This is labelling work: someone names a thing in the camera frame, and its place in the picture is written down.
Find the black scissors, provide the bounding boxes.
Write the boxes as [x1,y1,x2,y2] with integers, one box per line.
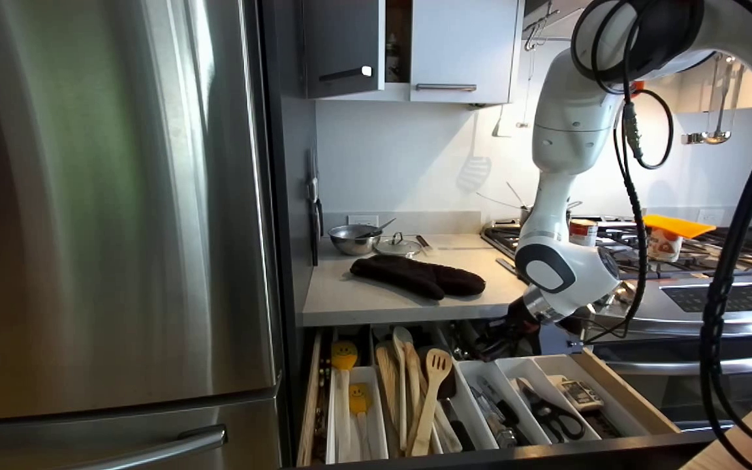
[515,377,587,444]

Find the drawer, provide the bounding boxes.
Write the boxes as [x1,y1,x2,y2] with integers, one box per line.
[295,322,683,468]

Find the white drawer organizer tray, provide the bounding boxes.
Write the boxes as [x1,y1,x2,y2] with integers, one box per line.
[453,354,652,451]

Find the white kitchen timer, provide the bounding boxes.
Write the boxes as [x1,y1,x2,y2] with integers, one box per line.
[548,373,606,414]

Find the wooden slotted spatula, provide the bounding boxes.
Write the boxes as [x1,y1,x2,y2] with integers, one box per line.
[410,348,454,458]

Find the tin can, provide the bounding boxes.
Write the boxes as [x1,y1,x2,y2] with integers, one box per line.
[569,219,599,248]

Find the dark brown oven mitt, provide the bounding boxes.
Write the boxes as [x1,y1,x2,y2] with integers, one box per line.
[349,254,487,302]

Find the heap of wooden spoons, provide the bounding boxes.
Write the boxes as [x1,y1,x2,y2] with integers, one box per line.
[375,326,465,456]

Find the glass pot lid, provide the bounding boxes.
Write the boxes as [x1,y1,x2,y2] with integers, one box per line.
[374,232,423,258]

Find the white slotted spatula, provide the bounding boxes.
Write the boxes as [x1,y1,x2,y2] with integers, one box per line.
[456,111,494,194]

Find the white printed tub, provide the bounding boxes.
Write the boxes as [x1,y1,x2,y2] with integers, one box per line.
[647,228,684,263]

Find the metal spoon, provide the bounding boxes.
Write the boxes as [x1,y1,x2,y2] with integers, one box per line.
[355,217,398,240]

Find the stove range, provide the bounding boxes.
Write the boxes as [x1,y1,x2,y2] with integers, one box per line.
[480,212,752,431]

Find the small yellow smiley spatula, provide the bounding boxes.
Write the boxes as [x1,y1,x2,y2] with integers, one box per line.
[348,383,374,459]

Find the large yellow smiley spatula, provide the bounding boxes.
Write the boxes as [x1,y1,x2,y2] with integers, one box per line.
[330,339,359,463]

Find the narrow white organizer tray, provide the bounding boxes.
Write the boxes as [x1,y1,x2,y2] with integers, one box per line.
[325,366,390,465]

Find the metal bowl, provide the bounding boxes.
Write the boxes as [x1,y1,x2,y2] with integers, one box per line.
[328,224,383,257]

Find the metal ladle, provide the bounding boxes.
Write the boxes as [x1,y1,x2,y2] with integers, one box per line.
[701,57,737,146]

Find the white cabinet door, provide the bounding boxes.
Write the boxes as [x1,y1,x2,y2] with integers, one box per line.
[410,0,522,104]

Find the metal hanging hooks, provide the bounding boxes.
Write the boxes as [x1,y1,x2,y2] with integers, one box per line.
[522,5,561,53]

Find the dark cabinet door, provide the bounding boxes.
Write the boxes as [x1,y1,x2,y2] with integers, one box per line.
[302,0,386,100]

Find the stainless steel refrigerator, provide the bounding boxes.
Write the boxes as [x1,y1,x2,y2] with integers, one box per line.
[0,0,287,470]

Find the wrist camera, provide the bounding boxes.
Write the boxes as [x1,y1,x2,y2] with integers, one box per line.
[538,320,586,357]

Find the oven door handle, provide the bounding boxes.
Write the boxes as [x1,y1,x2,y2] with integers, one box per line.
[593,351,752,377]

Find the knives on wall strip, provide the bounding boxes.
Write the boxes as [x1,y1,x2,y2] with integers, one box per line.
[306,149,325,267]

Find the wall cabinet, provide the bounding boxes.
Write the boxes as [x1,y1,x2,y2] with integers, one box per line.
[300,0,525,106]

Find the dark cabinet door handle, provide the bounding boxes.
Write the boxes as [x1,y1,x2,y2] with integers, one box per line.
[319,65,373,84]

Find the refrigerator drawer handle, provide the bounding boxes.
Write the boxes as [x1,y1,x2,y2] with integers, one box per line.
[56,424,228,470]

